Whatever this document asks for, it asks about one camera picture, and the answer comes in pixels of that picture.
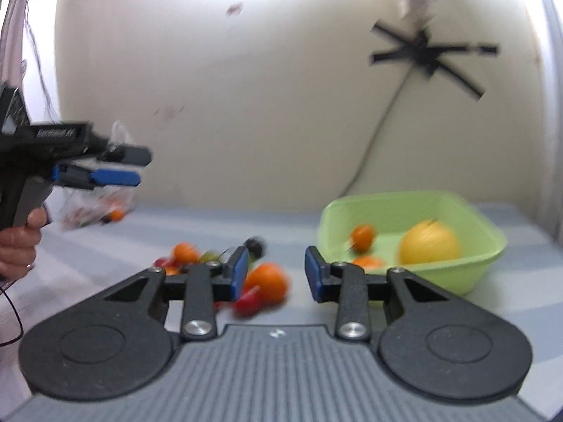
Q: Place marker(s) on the grey striped bed sheet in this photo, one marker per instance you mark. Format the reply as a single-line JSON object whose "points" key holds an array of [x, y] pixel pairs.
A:
{"points": [[299, 228]]}

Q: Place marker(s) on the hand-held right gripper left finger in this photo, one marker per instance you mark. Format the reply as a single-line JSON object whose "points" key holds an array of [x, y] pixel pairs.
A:
{"points": [[239, 272]]}

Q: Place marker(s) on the green tomato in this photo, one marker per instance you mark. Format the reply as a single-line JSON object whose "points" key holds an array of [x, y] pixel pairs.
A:
{"points": [[211, 255]]}

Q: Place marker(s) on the tiny orange fruit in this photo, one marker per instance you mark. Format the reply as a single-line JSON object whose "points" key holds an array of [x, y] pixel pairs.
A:
{"points": [[116, 214]]}

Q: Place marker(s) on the dark purple plum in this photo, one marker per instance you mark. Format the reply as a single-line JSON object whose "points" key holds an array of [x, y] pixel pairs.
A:
{"points": [[256, 246]]}

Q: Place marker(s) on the smooth orange tomato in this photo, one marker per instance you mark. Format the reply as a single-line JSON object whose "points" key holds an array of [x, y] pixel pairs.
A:
{"points": [[266, 281]]}

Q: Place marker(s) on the person's left hand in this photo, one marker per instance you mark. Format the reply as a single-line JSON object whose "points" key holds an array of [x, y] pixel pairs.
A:
{"points": [[20, 250]]}

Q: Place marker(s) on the orange mandarin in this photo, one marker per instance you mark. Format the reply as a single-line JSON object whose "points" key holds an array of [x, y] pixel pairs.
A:
{"points": [[184, 252], [368, 262]]}

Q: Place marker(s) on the large yellow lemon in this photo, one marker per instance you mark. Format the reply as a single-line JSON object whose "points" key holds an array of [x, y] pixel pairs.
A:
{"points": [[430, 241]]}

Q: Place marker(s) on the small red tomato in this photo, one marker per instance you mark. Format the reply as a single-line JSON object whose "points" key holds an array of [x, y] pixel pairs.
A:
{"points": [[162, 263]]}

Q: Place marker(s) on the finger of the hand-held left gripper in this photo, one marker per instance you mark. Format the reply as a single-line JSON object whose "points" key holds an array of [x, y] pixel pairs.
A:
{"points": [[114, 178], [132, 156]]}

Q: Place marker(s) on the black tape cross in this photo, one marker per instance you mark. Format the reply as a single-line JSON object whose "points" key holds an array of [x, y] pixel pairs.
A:
{"points": [[422, 50]]}

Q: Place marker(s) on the orange tomato with dark stem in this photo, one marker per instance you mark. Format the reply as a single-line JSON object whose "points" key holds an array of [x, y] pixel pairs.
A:
{"points": [[363, 236]]}

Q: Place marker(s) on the light green plastic bowl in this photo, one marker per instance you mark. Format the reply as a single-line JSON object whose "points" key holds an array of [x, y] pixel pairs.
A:
{"points": [[396, 211]]}

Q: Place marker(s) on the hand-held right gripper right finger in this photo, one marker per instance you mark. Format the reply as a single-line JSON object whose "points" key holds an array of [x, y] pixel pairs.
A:
{"points": [[313, 272]]}

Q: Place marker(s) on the clear plastic bag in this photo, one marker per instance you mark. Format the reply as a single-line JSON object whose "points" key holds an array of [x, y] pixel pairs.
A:
{"points": [[79, 211]]}

